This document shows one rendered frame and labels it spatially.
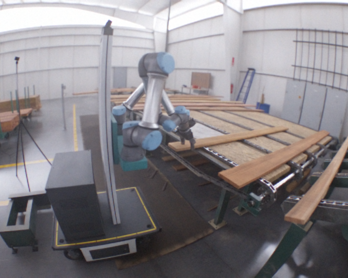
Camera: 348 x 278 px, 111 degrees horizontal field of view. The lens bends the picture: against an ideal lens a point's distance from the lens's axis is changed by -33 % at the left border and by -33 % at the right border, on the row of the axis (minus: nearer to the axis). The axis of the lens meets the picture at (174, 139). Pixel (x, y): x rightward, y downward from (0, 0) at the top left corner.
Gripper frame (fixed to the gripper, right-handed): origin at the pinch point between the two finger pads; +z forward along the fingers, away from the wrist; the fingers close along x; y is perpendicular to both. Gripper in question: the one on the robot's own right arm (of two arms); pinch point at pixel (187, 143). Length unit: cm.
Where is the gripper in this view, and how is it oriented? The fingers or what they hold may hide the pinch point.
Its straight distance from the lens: 135.5
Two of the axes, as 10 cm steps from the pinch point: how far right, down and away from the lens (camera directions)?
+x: 5.4, 4.4, -7.2
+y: -8.2, 4.8, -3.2
